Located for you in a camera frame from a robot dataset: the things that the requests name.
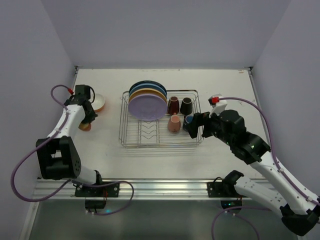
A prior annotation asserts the orange mug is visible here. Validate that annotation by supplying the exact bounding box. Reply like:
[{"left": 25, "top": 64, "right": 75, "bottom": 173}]
[{"left": 78, "top": 123, "right": 92, "bottom": 132}]

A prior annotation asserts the yellow plate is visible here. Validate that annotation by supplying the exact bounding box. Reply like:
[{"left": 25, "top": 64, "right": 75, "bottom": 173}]
[{"left": 128, "top": 88, "right": 167, "bottom": 103}]

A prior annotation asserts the light blue plate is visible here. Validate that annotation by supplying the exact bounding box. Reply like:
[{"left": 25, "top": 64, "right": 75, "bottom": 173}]
[{"left": 129, "top": 83, "right": 167, "bottom": 98}]

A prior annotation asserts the pink dotted mug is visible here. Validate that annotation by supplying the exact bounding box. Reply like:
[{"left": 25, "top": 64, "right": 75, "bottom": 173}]
[{"left": 167, "top": 113, "right": 181, "bottom": 133}]

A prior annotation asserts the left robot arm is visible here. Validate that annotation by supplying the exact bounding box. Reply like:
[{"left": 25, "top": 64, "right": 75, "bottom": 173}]
[{"left": 35, "top": 93, "right": 102, "bottom": 185}]

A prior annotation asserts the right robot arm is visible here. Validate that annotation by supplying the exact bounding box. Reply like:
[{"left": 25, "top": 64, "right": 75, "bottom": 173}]
[{"left": 187, "top": 110, "right": 320, "bottom": 236}]

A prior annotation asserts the metal wire dish rack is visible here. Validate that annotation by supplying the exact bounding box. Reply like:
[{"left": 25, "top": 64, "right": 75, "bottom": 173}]
[{"left": 118, "top": 91, "right": 203, "bottom": 148}]

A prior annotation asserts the aluminium frame rail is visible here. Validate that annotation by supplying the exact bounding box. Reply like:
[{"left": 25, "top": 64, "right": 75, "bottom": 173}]
[{"left": 31, "top": 176, "right": 296, "bottom": 201}]

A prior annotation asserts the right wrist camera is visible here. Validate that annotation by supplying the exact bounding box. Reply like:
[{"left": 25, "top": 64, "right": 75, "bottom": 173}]
[{"left": 208, "top": 94, "right": 228, "bottom": 118}]

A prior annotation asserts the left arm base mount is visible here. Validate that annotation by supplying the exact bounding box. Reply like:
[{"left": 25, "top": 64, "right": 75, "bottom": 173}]
[{"left": 73, "top": 182, "right": 120, "bottom": 213}]

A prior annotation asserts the purple plate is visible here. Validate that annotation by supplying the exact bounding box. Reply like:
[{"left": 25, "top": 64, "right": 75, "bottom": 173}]
[{"left": 128, "top": 93, "right": 167, "bottom": 121}]

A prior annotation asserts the orange bowl white inside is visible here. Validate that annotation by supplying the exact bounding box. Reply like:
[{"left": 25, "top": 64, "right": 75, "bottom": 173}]
[{"left": 91, "top": 93, "right": 106, "bottom": 113}]

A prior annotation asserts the black cup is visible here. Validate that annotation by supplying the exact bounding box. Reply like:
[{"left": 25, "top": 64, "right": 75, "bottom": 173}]
[{"left": 180, "top": 97, "right": 193, "bottom": 115}]

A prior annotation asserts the dark red cup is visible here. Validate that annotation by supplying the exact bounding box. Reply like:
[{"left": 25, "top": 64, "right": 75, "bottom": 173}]
[{"left": 167, "top": 96, "right": 180, "bottom": 115}]

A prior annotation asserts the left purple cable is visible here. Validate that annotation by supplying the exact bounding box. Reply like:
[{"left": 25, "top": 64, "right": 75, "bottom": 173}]
[{"left": 10, "top": 84, "right": 135, "bottom": 217}]

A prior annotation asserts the dark teal plate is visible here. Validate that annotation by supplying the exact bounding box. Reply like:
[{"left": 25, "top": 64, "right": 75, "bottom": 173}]
[{"left": 129, "top": 80, "right": 167, "bottom": 94}]

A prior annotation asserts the dark blue mug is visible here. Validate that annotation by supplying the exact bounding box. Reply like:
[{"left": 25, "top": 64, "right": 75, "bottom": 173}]
[{"left": 182, "top": 115, "right": 193, "bottom": 132}]

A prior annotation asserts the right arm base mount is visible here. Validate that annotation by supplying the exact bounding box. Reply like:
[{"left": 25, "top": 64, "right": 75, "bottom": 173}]
[{"left": 206, "top": 176, "right": 243, "bottom": 209}]

